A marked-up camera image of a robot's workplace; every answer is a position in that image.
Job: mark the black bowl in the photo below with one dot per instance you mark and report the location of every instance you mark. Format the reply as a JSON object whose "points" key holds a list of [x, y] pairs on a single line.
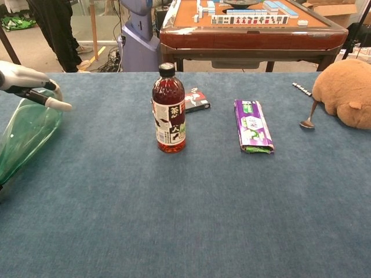
{"points": [[240, 3]]}

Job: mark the dark tea bottle black cap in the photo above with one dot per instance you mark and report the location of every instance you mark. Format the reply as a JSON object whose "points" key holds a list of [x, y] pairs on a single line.
{"points": [[169, 116]]}

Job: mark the cardboard box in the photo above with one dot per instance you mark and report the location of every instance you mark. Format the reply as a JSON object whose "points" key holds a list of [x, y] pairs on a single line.
{"points": [[333, 11]]}

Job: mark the single white mahjong tile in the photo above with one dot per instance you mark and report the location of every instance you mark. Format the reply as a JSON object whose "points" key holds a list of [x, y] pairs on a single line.
{"points": [[302, 23]]}

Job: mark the row of face-up mahjong tiles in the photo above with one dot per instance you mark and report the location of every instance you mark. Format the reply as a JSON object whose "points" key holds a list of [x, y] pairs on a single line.
{"points": [[249, 20]]}

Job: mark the blue table cloth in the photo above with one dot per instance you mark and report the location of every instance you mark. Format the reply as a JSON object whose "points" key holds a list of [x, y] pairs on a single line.
{"points": [[185, 202]]}

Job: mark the brown capybara plush toy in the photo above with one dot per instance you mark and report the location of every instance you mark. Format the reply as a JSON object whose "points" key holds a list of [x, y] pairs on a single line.
{"points": [[345, 89]]}

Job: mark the stack of white boxes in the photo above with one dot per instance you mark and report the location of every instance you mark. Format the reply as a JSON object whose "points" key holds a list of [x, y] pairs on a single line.
{"points": [[360, 53]]}

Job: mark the red black card box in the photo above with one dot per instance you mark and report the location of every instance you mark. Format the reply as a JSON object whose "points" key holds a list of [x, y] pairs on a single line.
{"points": [[197, 101]]}

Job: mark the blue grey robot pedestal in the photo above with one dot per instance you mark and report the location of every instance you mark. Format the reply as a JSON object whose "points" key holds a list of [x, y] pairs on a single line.
{"points": [[139, 43]]}

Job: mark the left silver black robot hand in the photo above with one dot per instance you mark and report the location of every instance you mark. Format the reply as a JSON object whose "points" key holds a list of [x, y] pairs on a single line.
{"points": [[23, 76]]}

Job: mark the wooden post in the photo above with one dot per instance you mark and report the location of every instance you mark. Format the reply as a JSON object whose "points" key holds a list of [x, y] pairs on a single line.
{"points": [[94, 29]]}

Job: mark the green transparent spray bottle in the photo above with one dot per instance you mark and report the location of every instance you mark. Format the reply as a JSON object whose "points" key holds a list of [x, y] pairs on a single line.
{"points": [[26, 133]]}

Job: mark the metal spoon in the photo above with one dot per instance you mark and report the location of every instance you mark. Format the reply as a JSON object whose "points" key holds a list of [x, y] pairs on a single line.
{"points": [[307, 124]]}

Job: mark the person in black trousers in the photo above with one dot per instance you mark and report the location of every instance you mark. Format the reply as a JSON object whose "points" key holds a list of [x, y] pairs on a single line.
{"points": [[58, 34]]}

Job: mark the black tripod stand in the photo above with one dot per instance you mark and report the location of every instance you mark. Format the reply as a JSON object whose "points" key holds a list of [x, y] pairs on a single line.
{"points": [[358, 29]]}

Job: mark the long blue-backed mahjong tile row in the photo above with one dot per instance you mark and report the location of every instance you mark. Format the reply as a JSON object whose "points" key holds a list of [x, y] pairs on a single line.
{"points": [[279, 8]]}

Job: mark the green bag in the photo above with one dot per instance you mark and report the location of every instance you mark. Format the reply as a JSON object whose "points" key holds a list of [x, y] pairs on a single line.
{"points": [[16, 23]]}

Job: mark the brown mahjong table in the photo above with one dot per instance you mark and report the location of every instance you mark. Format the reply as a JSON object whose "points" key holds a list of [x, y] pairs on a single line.
{"points": [[252, 40]]}

